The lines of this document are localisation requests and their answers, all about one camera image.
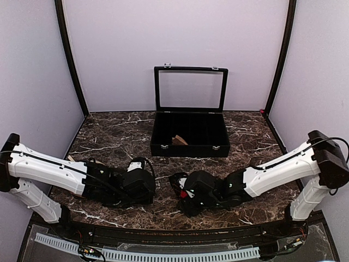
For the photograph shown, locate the red orange argyle sock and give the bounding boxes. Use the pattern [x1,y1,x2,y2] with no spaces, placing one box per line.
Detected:
[180,190,191,199]

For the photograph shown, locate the tan brown sock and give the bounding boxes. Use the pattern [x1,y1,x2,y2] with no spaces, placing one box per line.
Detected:
[172,135,188,146]

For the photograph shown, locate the black glass-lid display case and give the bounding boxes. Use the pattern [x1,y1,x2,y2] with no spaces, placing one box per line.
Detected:
[150,64,230,158]

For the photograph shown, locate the cream branch-pattern plate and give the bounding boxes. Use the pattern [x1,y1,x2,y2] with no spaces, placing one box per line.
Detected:
[88,158,105,165]

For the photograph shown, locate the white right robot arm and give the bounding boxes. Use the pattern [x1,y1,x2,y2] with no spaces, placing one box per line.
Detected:
[169,130,348,237]

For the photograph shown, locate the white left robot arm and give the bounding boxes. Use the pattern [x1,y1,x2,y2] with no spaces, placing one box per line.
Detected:
[1,133,155,238]

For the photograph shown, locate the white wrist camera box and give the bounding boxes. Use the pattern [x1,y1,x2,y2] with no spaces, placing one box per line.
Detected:
[127,161,144,172]

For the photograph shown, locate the white slotted cable duct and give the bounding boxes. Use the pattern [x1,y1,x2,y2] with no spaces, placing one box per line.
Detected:
[34,233,261,261]

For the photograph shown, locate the left black frame post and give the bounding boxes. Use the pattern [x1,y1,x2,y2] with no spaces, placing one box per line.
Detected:
[55,0,89,117]

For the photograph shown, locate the black frame post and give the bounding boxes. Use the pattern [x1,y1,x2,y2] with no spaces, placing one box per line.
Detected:
[264,0,297,117]
[55,0,89,117]

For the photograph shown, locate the right black frame post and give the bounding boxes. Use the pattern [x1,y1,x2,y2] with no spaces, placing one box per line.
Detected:
[264,0,297,117]

